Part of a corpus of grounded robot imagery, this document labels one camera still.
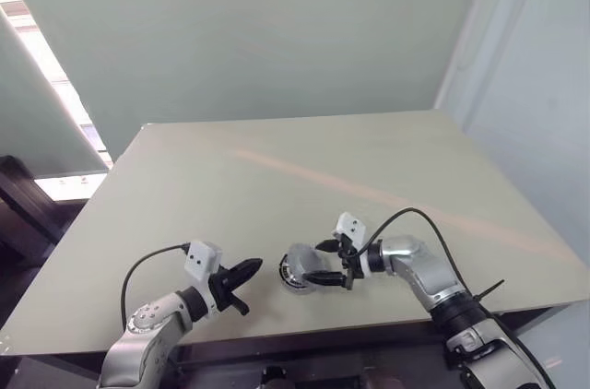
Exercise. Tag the dark table underframe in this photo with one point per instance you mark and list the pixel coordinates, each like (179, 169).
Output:
(322, 352)

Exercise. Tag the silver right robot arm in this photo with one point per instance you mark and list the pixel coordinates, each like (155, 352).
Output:
(415, 264)

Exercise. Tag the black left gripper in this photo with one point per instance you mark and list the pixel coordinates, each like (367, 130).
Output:
(223, 290)

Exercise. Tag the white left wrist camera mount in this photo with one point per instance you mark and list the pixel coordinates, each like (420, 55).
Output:
(200, 260)

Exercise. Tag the dark wooden furniture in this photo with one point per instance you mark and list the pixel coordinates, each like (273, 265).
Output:
(23, 214)

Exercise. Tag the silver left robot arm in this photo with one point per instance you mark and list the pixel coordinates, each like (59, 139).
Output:
(147, 333)

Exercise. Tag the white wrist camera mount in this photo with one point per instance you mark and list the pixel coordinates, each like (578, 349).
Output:
(350, 225)
(200, 260)

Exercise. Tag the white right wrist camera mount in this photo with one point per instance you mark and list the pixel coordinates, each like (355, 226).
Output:
(350, 225)

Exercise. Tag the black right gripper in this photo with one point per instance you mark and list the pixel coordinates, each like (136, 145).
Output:
(350, 267)

